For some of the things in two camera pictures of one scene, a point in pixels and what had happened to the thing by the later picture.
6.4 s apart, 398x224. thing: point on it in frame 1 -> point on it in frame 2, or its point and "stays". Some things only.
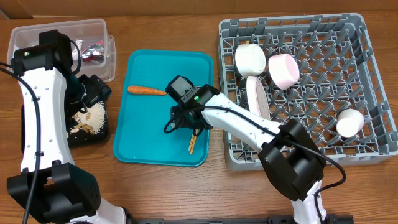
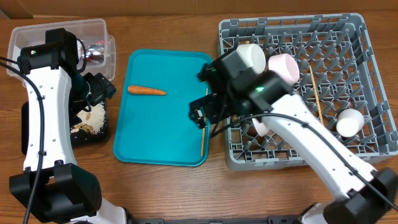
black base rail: (281, 219) stays
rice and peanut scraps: (92, 121) stays
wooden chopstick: (191, 142) -> (204, 128)
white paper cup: (349, 122) stays
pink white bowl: (283, 70) stays
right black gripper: (178, 120) -> (209, 106)
